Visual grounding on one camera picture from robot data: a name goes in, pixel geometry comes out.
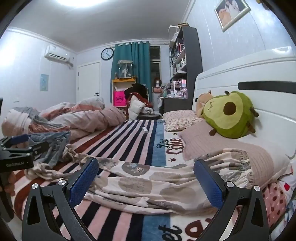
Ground round wall clock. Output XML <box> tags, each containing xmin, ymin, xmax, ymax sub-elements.
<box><xmin>100</xmin><ymin>47</ymin><xmax>114</xmax><ymax>61</ymax></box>

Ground yellow shelf unit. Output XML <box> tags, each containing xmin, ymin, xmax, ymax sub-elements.
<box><xmin>112</xmin><ymin>78</ymin><xmax>137</xmax><ymax>107</ymax></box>

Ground pink striped duvet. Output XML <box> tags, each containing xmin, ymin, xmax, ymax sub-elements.
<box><xmin>1</xmin><ymin>96</ymin><xmax>126</xmax><ymax>142</ymax></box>

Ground white bed headboard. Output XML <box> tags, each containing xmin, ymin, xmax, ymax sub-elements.
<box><xmin>191</xmin><ymin>46</ymin><xmax>296</xmax><ymax>163</ymax></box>

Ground person's left hand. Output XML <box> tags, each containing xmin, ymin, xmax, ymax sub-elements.
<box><xmin>0</xmin><ymin>171</ymin><xmax>16</xmax><ymax>193</ymax></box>

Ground grey garment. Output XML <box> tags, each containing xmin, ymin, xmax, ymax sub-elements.
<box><xmin>21</xmin><ymin>107</ymin><xmax>67</xmax><ymax>131</ymax></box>

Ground glass display case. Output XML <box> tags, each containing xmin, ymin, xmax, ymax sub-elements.
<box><xmin>117</xmin><ymin>60</ymin><xmax>133</xmax><ymax>79</ymax></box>

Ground large pink pillow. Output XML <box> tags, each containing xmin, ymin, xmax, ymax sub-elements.
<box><xmin>180</xmin><ymin>120</ymin><xmax>292</xmax><ymax>189</ymax></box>

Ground dark round stool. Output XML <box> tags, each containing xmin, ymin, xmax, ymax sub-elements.
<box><xmin>137</xmin><ymin>113</ymin><xmax>161</xmax><ymax>120</ymax></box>

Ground brown plush toy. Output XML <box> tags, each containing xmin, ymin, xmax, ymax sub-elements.
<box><xmin>195</xmin><ymin>90</ymin><xmax>214</xmax><ymax>118</ymax></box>

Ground teal curtain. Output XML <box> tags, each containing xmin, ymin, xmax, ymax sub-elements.
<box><xmin>110</xmin><ymin>41</ymin><xmax>151</xmax><ymax>107</ymax></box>

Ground light blue wall poster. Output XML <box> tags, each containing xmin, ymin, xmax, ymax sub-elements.
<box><xmin>40</xmin><ymin>74</ymin><xmax>49</xmax><ymax>91</ymax></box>

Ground dark grey bookshelf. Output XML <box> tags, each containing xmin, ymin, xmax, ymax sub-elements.
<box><xmin>168</xmin><ymin>23</ymin><xmax>203</xmax><ymax>112</ymax></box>

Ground white door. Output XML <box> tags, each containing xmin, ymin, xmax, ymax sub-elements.
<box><xmin>76</xmin><ymin>61</ymin><xmax>101</xmax><ymax>103</ymax></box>

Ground white air conditioner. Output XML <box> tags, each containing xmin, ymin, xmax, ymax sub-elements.
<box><xmin>44</xmin><ymin>44</ymin><xmax>70</xmax><ymax>63</ymax></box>

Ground window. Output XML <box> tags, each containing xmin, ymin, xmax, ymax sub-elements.
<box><xmin>150</xmin><ymin>46</ymin><xmax>161</xmax><ymax>88</ymax></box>

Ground clutter of cosmetics on desk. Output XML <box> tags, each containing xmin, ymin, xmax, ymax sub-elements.
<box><xmin>162</xmin><ymin>79</ymin><xmax>189</xmax><ymax>98</ymax></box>

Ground pile of clothes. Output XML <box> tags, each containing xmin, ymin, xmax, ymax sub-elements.
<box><xmin>124</xmin><ymin>83</ymin><xmax>154</xmax><ymax>120</ymax></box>

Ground pink polka-dot bed sheet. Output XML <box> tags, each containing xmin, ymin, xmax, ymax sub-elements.
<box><xmin>261</xmin><ymin>174</ymin><xmax>296</xmax><ymax>241</ymax></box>

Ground framed wall picture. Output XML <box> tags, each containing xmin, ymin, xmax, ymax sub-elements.
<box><xmin>214</xmin><ymin>0</ymin><xmax>251</xmax><ymax>32</ymax></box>

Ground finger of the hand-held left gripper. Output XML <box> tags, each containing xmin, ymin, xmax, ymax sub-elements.
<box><xmin>0</xmin><ymin>134</ymin><xmax>30</xmax><ymax>148</ymax></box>
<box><xmin>9</xmin><ymin>141</ymin><xmax>50</xmax><ymax>158</ymax></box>

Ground striped printed blanket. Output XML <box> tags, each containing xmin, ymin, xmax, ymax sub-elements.
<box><xmin>11</xmin><ymin>118</ymin><xmax>243</xmax><ymax>241</ymax></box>

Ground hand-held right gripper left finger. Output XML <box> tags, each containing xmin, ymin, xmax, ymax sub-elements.
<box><xmin>22</xmin><ymin>157</ymin><xmax>100</xmax><ymax>241</ymax></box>

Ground cream pants with grey dots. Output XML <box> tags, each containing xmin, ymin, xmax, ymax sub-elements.
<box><xmin>30</xmin><ymin>144</ymin><xmax>255</xmax><ymax>215</ymax></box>

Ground floral pillow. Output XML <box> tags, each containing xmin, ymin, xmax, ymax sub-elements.
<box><xmin>162</xmin><ymin>109</ymin><xmax>205</xmax><ymax>132</ymax></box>

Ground dark grey desk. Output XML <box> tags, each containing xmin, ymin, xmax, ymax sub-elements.
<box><xmin>159</xmin><ymin>96</ymin><xmax>193</xmax><ymax>114</ymax></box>

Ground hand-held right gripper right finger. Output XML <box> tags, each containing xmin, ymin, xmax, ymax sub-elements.
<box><xmin>194</xmin><ymin>159</ymin><xmax>270</xmax><ymax>241</ymax></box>

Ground blue-grey garment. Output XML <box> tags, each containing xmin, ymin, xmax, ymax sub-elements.
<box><xmin>28</xmin><ymin>131</ymin><xmax>71</xmax><ymax>172</ymax></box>

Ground green avocado plush toy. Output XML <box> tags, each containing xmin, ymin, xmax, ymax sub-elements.
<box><xmin>201</xmin><ymin>90</ymin><xmax>259</xmax><ymax>139</ymax></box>

